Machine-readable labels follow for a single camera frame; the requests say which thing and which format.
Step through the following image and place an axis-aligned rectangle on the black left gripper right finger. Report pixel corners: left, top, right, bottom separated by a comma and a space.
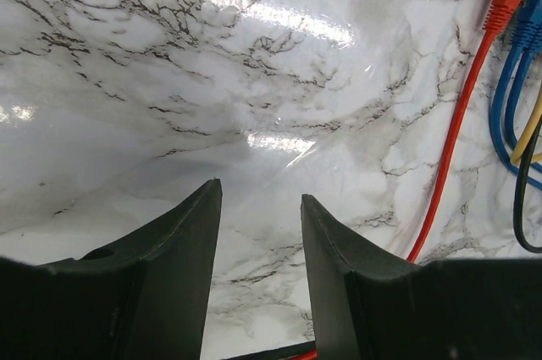
301, 195, 541, 359

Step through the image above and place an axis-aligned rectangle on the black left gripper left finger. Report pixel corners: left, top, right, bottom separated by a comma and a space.
1, 179, 222, 359

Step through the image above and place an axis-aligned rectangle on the black ethernet cable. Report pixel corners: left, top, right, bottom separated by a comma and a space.
512, 122, 542, 254

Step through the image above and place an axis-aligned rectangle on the yellow ethernet cable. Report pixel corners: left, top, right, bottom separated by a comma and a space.
509, 88, 542, 166

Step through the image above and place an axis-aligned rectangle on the red ethernet cable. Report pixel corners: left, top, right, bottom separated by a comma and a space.
291, 0, 533, 360

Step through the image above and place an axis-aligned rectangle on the blue ethernet cable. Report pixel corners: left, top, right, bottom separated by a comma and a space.
503, 16, 542, 174
489, 0, 542, 190

